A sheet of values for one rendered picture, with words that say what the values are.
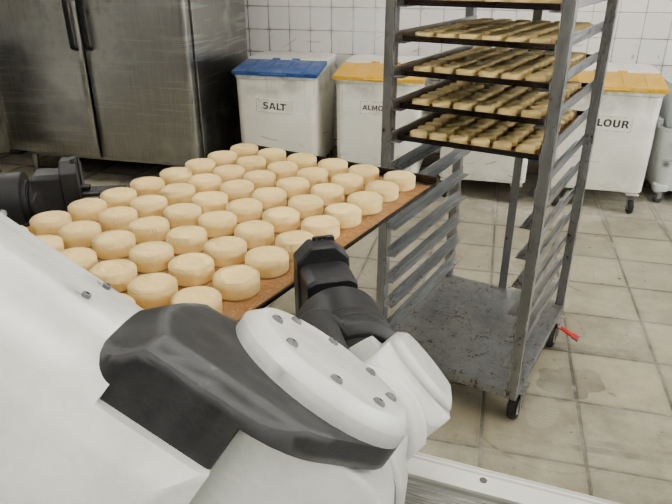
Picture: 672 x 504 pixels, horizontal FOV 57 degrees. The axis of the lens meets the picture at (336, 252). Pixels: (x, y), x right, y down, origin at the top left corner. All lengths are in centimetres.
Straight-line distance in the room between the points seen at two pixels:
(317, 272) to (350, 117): 324
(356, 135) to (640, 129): 159
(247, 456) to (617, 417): 206
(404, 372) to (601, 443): 172
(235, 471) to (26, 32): 425
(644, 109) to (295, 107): 197
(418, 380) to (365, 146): 347
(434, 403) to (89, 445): 28
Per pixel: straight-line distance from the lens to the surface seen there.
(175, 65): 388
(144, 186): 96
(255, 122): 403
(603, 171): 385
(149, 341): 19
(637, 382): 243
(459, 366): 205
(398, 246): 198
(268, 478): 22
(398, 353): 43
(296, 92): 390
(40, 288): 21
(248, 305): 64
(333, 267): 62
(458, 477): 60
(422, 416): 42
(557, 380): 233
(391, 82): 176
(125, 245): 77
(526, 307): 182
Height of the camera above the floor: 132
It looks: 25 degrees down
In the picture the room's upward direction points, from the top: straight up
